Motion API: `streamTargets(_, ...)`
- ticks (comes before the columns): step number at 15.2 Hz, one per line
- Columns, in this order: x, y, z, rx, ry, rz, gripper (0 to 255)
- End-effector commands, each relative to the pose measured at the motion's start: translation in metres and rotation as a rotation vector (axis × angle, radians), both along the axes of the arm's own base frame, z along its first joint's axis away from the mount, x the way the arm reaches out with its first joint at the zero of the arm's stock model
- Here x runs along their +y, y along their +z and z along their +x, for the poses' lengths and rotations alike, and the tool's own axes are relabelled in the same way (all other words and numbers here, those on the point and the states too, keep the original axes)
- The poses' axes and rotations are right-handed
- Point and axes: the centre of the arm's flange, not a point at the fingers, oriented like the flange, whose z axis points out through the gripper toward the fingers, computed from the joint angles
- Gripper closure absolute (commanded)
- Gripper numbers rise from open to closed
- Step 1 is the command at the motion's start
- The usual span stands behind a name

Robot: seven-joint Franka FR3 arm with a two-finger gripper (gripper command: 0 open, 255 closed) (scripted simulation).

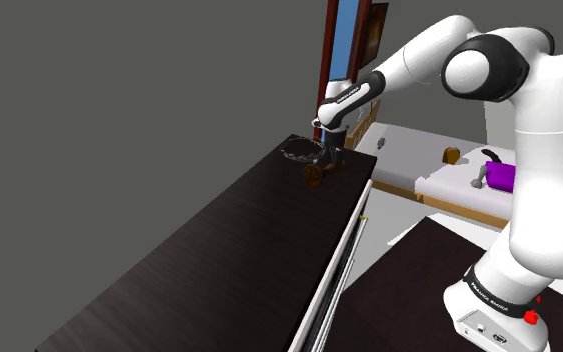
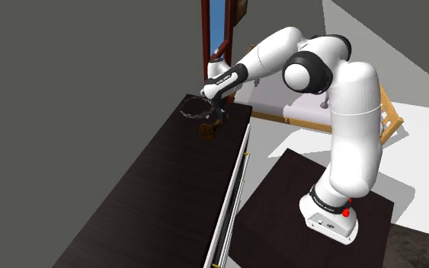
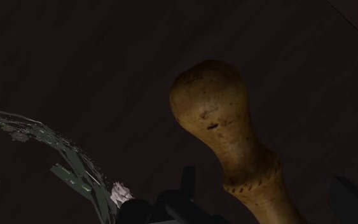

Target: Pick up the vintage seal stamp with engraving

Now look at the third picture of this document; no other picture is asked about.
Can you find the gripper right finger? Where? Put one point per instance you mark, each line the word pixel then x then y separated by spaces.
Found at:
pixel 352 204

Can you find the brown wooden pestle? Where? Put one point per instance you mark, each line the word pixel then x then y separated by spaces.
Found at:
pixel 216 108

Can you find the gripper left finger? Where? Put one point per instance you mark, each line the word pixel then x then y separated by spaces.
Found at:
pixel 187 183

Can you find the dark bowl with green rim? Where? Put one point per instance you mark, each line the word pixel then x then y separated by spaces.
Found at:
pixel 73 158

